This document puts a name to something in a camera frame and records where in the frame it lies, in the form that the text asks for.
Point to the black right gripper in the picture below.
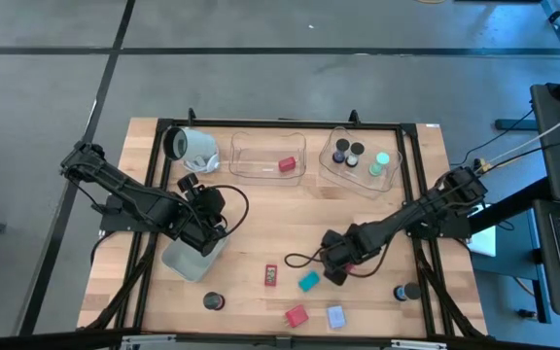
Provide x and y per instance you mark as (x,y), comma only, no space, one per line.
(358,243)

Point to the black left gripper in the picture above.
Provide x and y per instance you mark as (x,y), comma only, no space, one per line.
(204,214)

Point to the small teal plastic device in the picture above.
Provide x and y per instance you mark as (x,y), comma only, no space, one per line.
(308,281)

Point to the lavender wall charger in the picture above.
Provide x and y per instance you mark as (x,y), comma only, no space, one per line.
(336,317)

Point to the red framed small thermometer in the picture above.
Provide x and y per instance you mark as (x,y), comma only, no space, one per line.
(270,275)

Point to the blue sand hourglass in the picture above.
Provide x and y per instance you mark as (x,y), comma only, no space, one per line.
(411,290)

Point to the black cylinder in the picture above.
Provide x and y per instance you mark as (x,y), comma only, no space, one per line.
(212,300)

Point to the blue hourglass printed 10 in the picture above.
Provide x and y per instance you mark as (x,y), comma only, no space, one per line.
(342,145)

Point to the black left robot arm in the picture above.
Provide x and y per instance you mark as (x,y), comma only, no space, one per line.
(129,192)

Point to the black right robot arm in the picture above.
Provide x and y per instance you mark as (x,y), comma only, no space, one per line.
(421,209)

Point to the grey plastic bin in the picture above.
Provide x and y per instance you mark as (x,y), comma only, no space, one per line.
(187,265)

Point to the white mug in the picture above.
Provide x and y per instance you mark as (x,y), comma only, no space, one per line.
(195,143)

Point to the clear plastic bin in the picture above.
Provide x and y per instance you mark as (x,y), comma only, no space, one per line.
(387,184)
(260,146)

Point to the green sand hourglass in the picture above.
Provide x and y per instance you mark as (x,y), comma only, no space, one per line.
(382,158)

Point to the silver aluminium extrusion bar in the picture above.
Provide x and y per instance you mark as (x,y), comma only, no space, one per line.
(149,341)
(418,344)

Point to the white paper sheet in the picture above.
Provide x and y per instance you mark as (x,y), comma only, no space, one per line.
(484,243)

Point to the black diagonal support bar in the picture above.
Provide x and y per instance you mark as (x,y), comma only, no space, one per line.
(508,206)

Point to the black horizontal beam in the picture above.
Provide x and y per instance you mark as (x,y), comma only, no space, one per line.
(42,340)

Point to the black stand foot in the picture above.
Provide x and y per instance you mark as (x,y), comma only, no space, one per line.
(515,124)

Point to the black aluminium table frame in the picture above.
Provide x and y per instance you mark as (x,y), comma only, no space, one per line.
(309,123)

